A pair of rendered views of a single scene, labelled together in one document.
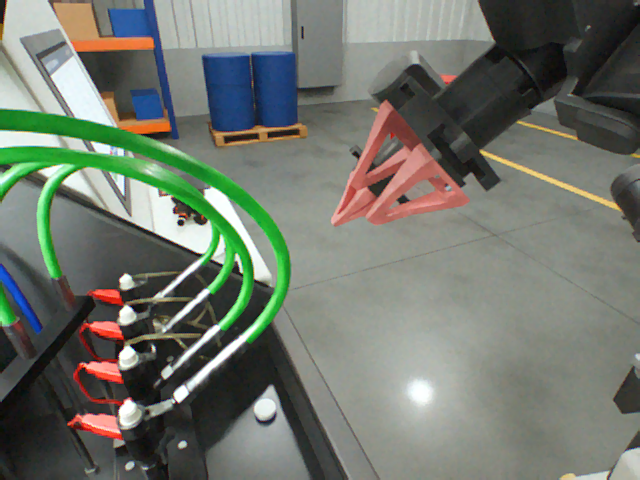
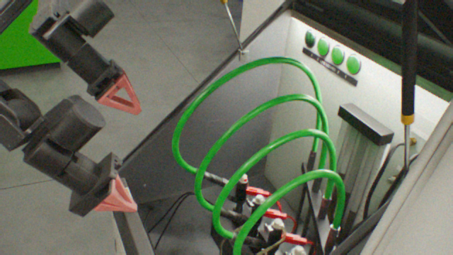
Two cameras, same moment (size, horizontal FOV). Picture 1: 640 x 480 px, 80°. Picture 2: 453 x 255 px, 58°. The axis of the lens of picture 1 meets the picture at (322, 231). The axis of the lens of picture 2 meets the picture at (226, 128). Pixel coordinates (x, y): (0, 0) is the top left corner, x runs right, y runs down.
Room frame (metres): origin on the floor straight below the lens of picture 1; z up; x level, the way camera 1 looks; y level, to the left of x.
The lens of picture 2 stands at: (1.01, 0.10, 1.73)
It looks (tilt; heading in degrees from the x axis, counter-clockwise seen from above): 31 degrees down; 176
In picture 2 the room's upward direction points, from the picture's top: 6 degrees clockwise
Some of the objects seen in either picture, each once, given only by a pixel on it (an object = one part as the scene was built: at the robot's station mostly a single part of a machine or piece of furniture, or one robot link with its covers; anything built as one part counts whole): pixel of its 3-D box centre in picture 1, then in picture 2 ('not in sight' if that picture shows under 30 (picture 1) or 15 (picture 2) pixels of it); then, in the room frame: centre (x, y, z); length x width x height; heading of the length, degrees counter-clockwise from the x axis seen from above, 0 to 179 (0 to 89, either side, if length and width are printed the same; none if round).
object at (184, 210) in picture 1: (191, 203); not in sight; (0.97, 0.37, 1.01); 0.23 x 0.11 x 0.06; 25
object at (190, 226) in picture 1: (196, 221); not in sight; (0.94, 0.36, 0.97); 0.70 x 0.22 x 0.03; 25
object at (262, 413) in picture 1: (265, 409); not in sight; (0.44, 0.11, 0.84); 0.04 x 0.04 x 0.01
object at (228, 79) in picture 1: (253, 95); not in sight; (5.25, 0.92, 0.51); 1.20 x 0.85 x 1.02; 112
